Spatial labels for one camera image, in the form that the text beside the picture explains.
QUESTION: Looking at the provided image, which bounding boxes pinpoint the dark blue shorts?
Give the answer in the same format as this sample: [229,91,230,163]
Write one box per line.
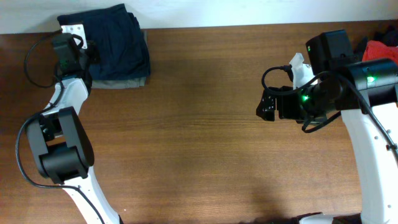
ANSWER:
[57,4,150,81]

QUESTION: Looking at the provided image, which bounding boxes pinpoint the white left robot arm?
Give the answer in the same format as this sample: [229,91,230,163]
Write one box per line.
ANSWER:
[16,30,122,223]

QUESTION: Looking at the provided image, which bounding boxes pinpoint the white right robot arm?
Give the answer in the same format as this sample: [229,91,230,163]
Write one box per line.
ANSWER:
[256,30,397,223]

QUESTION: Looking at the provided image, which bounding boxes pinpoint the folded grey shorts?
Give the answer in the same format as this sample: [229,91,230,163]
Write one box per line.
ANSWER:
[90,29,149,90]

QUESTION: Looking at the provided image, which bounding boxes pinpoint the red t-shirt white letters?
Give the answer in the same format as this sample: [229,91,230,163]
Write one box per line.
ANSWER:
[362,40,398,64]

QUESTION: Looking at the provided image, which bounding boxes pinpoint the black garment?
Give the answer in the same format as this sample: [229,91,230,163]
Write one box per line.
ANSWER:
[354,26,397,60]

